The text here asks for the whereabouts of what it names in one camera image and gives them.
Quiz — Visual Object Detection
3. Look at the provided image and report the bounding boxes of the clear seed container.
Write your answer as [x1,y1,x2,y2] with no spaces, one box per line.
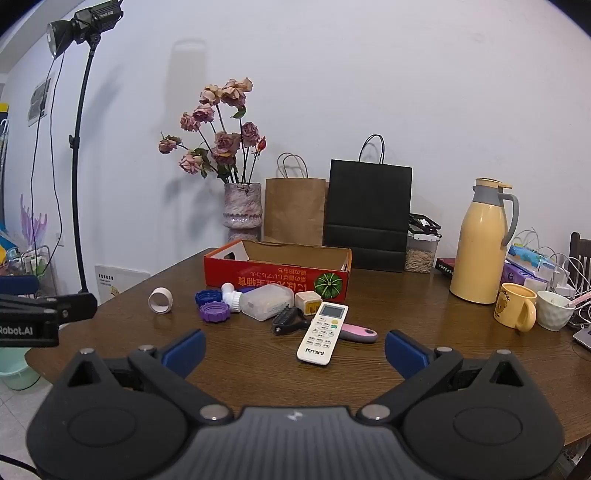
[404,233,438,274]

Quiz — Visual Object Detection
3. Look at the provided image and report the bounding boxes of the yellow thermos jug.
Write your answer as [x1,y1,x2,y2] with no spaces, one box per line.
[450,178,520,305]

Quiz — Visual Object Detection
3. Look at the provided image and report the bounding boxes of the wire storage rack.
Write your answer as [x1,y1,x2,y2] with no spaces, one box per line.
[0,244,52,297]

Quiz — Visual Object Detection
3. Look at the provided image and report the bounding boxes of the green plastic basin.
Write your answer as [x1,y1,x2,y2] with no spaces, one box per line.
[0,346,42,391]

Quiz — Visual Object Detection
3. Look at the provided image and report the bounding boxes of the white power adapter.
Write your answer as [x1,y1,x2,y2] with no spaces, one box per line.
[294,291,323,318]

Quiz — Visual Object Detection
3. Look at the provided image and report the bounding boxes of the blue tissue pack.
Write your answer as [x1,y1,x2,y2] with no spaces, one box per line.
[506,245,556,271]

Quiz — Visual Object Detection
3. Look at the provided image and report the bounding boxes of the mottled pink ceramic vase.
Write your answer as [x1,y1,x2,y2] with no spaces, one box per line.
[223,183,262,242]

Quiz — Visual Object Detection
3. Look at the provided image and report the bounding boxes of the yellow mug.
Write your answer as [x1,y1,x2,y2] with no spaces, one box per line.
[492,282,538,332]

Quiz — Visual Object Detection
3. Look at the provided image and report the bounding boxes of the purple box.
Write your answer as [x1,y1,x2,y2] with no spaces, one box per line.
[502,260,539,289]

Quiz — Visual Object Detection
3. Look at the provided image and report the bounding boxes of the red cardboard box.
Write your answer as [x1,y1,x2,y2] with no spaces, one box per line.
[204,239,353,306]

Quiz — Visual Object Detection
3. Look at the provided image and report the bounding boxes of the black light cable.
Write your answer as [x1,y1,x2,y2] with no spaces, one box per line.
[28,54,66,247]

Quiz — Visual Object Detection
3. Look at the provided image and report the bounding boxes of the pink-handled pet brush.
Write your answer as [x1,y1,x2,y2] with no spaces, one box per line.
[271,306,379,343]

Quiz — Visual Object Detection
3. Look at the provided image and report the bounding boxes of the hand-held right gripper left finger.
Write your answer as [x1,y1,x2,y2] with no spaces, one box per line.
[50,329,234,423]

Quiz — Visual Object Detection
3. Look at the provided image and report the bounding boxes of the framed wall picture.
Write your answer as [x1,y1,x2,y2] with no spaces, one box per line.
[26,77,53,128]

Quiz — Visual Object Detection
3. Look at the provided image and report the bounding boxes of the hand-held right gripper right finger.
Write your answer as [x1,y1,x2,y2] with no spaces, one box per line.
[358,330,541,423]

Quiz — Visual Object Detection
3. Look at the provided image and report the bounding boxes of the white remote control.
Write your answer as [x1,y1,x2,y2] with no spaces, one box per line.
[296,302,350,367]

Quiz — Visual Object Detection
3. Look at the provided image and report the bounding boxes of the translucent plastic box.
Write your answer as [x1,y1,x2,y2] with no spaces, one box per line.
[239,283,295,322]

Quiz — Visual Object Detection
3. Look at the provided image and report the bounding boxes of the black paper bag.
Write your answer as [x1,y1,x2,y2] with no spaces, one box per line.
[322,134,413,272]

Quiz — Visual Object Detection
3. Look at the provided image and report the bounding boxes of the purple gear-shaped lid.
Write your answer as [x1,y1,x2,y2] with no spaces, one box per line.
[199,302,231,324]

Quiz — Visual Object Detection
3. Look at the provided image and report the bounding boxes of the white spray bottle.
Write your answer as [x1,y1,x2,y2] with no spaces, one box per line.
[221,282,243,314]

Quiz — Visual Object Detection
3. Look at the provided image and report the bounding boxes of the dark wooden chair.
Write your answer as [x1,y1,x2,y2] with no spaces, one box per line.
[568,232,591,278]

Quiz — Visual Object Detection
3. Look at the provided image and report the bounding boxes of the dried rose bouquet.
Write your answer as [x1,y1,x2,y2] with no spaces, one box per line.
[159,78,267,185]

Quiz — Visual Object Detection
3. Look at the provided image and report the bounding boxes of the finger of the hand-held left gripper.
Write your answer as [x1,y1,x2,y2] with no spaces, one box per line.
[0,275,40,297]
[0,292,99,324]

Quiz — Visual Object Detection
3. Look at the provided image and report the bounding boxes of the white board panel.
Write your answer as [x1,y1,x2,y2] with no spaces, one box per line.
[94,264,151,306]

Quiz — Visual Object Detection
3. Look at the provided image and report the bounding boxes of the brown paper bag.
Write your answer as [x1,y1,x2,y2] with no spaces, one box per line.
[264,153,329,247]

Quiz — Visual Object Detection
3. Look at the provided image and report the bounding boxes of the purple artificial flowers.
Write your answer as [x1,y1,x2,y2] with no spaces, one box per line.
[17,194,49,251]

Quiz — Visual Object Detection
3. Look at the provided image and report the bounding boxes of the white cable bundle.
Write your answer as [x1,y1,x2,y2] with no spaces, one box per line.
[510,227,591,297]

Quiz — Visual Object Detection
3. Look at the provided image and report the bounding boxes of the white dimpled cup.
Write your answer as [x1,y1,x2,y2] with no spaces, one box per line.
[536,290,577,332]

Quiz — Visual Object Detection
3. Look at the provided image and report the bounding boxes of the white tape roll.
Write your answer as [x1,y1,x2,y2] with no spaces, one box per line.
[148,287,174,315]

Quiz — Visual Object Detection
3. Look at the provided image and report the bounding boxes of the black studio light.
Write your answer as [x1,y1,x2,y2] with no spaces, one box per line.
[46,0,124,59]

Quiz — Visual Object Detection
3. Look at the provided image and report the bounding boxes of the black light stand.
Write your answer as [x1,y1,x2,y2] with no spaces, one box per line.
[68,36,101,296]

